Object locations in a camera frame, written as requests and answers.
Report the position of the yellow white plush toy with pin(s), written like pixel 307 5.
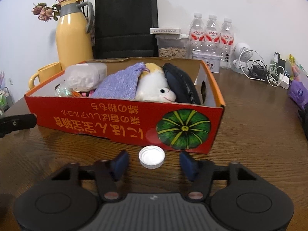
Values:
pixel 153 86

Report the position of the right water bottle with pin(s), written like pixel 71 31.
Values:
pixel 226 42

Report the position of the purple knitted drawstring pouch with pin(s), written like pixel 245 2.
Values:
pixel 120 85

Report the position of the white bottle cap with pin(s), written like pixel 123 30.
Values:
pixel 151 157

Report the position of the yellow ceramic mug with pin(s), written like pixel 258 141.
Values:
pixel 45 73

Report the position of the purple packet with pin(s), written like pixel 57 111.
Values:
pixel 298 93

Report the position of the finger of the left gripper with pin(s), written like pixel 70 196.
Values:
pixel 13 123

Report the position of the small orange item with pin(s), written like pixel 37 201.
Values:
pixel 77 94

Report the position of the translucent white plastic jar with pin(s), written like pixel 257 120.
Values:
pixel 85 77

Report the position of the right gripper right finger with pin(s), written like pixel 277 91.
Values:
pixel 201 173

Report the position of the middle water bottle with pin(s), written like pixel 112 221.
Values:
pixel 212 34

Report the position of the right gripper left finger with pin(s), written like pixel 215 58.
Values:
pixel 106 173

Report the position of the white flat box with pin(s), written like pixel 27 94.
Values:
pixel 169 31

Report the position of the black paper shopping bag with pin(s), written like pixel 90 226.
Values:
pixel 122 28

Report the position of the clear seed storage container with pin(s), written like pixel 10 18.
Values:
pixel 172 46

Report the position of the clear green plastic bag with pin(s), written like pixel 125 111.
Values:
pixel 62 90

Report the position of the white decorated tin box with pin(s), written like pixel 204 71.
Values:
pixel 210 59

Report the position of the white round robot figurine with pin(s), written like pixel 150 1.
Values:
pixel 243 54

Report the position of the dark navy zipper pouch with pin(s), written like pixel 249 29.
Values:
pixel 181 84

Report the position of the left water bottle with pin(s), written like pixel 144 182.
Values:
pixel 196 33

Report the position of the red cardboard pumpkin box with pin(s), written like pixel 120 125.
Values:
pixel 171 126

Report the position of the water bottle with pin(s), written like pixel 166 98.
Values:
pixel 196 33
pixel 226 42
pixel 212 34

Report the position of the yellow thermos jug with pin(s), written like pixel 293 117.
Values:
pixel 73 38

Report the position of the colourful snack packets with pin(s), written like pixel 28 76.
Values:
pixel 298 72

